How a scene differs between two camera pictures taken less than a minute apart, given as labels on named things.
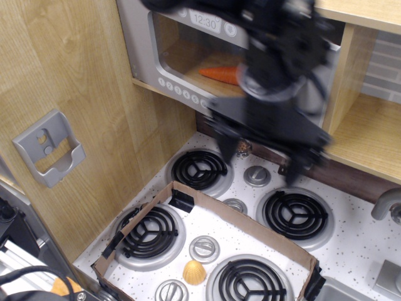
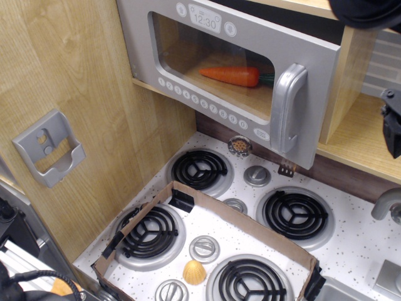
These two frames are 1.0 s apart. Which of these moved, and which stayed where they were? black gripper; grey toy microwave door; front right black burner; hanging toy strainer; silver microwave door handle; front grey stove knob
Moved: black gripper; silver microwave door handle
Stayed: grey toy microwave door; front grey stove knob; hanging toy strainer; front right black burner
